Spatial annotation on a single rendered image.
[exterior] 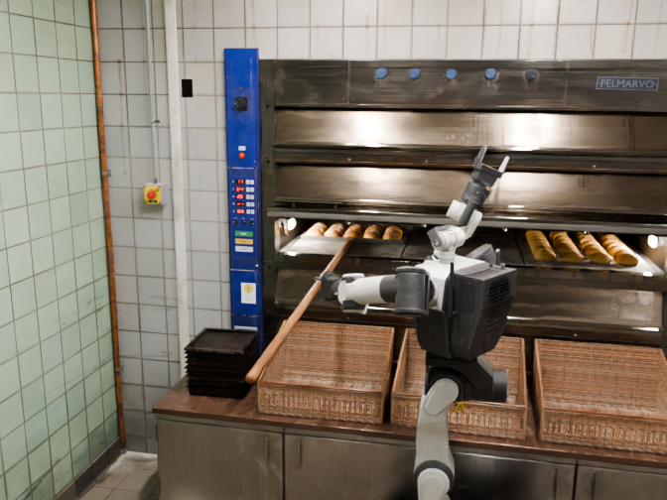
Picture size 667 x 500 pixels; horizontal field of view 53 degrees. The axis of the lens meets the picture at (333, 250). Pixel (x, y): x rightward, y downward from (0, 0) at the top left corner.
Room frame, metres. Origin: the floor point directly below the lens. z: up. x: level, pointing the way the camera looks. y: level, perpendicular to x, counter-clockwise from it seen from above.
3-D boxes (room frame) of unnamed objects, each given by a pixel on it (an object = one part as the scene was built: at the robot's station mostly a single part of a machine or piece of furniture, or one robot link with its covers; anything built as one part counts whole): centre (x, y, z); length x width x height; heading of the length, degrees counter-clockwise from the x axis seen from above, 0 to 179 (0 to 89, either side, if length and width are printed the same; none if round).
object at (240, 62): (4.13, 0.25, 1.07); 1.93 x 0.16 x 2.15; 169
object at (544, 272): (3.04, -0.60, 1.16); 1.80 x 0.06 x 0.04; 79
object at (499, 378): (2.16, -0.47, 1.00); 0.28 x 0.13 x 0.18; 80
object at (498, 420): (2.76, -0.57, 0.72); 0.56 x 0.49 x 0.28; 77
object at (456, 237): (2.20, -0.39, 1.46); 0.10 x 0.07 x 0.09; 135
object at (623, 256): (3.34, -1.25, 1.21); 0.61 x 0.48 x 0.06; 169
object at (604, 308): (3.02, -0.60, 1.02); 1.79 x 0.11 x 0.19; 79
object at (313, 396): (2.87, 0.01, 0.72); 0.56 x 0.49 x 0.28; 80
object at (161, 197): (3.27, 0.88, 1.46); 0.10 x 0.07 x 0.10; 79
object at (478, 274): (2.15, -0.43, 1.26); 0.34 x 0.30 x 0.36; 135
